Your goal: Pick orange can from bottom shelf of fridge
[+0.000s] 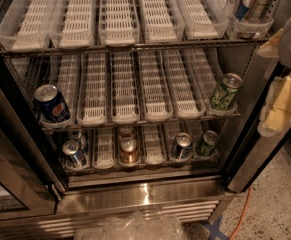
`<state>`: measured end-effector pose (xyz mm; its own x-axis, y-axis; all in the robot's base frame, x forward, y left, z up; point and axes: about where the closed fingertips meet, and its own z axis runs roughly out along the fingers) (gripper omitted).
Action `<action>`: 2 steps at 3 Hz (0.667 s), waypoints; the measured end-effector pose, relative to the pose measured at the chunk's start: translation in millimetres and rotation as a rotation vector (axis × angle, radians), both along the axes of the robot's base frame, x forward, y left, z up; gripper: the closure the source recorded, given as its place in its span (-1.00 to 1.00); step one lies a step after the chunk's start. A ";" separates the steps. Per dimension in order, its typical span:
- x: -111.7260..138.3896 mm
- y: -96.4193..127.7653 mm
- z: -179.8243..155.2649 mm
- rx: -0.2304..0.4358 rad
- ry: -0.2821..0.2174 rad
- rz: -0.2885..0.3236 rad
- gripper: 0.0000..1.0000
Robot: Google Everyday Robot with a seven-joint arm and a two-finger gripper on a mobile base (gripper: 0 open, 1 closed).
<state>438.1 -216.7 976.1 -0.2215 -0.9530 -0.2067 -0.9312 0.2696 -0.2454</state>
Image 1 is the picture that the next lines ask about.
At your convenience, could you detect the orange can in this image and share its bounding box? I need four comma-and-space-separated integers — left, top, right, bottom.
118, 126, 135, 139
120, 137, 138, 164

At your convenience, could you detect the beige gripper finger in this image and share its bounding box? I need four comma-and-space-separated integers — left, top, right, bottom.
257, 73, 291, 137
256, 29, 283, 58

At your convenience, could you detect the clear plastic bag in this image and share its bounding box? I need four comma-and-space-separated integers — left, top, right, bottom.
74, 212, 188, 240

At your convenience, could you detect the orange can front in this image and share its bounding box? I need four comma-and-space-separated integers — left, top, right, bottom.
120, 137, 138, 164

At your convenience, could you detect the orange power cable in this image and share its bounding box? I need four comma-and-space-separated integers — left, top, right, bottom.
228, 187, 253, 240

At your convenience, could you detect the green can shelf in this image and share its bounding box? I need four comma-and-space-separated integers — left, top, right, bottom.
196, 130, 218, 157
210, 73, 243, 111

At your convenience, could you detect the orange can rear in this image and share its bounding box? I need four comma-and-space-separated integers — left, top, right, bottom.
118, 126, 135, 139

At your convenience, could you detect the blue Pepsi can middle shelf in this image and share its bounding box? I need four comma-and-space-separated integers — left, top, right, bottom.
34, 84, 70, 123

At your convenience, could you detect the bottom wire shelf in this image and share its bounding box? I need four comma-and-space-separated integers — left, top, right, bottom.
65, 158, 219, 175

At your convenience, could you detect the blue can bottom left front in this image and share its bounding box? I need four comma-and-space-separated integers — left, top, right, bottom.
62, 140, 87, 168

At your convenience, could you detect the green can middle shelf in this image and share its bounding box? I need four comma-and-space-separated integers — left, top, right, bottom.
210, 73, 243, 111

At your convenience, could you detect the middle wire shelf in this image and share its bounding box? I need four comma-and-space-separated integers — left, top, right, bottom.
38, 110, 242, 133

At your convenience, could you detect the blue can bottom left rear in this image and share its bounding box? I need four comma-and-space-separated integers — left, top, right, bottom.
67, 129, 88, 152

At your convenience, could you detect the dark blue can bottom shelf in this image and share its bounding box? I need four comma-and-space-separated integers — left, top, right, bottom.
171, 132, 192, 159

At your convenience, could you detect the wire shelf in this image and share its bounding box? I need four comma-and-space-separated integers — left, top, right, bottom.
65, 158, 219, 175
0, 34, 271, 58
38, 110, 242, 133

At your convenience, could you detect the blue floor tape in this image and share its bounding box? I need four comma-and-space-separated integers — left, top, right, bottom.
201, 216, 229, 240

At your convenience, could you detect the stainless fridge door left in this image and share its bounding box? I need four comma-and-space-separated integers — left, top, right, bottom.
0, 54, 65, 220

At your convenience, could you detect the green can bottom shelf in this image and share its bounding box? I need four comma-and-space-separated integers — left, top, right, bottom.
196, 130, 218, 157

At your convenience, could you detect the top wire shelf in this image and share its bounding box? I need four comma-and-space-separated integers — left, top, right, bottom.
0, 34, 271, 58

